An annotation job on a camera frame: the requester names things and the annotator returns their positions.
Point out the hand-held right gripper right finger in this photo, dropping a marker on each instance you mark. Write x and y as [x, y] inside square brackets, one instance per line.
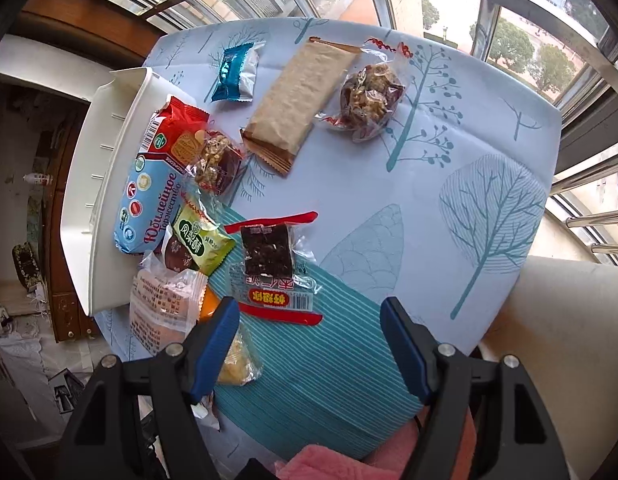
[404, 355]

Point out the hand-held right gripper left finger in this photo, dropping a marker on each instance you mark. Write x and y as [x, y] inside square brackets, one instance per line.
[216, 355]

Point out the yellow pastry clear packet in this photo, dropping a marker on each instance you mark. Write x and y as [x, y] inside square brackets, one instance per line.
[236, 360]

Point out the white orange bar wrapper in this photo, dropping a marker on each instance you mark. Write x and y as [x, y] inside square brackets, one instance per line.
[210, 305]

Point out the white printed snack packet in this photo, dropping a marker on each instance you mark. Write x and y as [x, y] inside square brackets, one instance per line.
[159, 305]

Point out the dark red snack packet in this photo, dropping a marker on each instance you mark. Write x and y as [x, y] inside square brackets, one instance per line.
[176, 255]

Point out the clear dark cake packet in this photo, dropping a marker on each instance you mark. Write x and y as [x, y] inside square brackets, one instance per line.
[269, 255]

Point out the green small snack packet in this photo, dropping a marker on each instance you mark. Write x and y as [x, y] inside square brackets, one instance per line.
[201, 237]

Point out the blue biscuit pack red end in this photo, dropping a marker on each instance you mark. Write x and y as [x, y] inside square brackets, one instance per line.
[149, 200]

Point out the clear brown candy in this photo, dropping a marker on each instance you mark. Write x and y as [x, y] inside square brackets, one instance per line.
[216, 162]

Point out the white plastic bin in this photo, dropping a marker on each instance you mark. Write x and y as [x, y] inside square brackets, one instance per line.
[114, 160]

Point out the clear nut date snack bag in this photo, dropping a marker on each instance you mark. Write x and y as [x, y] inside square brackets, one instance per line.
[371, 95]

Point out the long brown paper wrapper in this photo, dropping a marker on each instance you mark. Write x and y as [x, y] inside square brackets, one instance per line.
[296, 100]

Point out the blue white small packet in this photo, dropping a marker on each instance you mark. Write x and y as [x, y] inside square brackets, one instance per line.
[236, 72]

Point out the pink fleece clothing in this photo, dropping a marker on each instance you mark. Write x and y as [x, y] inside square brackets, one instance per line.
[339, 460]

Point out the wooden desk with drawers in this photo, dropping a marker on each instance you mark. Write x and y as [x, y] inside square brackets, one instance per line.
[64, 270]

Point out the black patterned tissue box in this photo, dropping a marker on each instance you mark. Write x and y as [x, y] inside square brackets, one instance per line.
[24, 255]

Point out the tree print tablecloth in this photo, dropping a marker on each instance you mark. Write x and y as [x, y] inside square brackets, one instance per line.
[439, 125]

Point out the small white bottle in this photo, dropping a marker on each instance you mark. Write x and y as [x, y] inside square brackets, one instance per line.
[36, 178]

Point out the white pipe column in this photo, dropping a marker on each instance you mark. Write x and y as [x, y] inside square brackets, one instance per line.
[49, 67]

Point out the wooden window frame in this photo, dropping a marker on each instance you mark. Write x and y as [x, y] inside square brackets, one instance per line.
[79, 20]

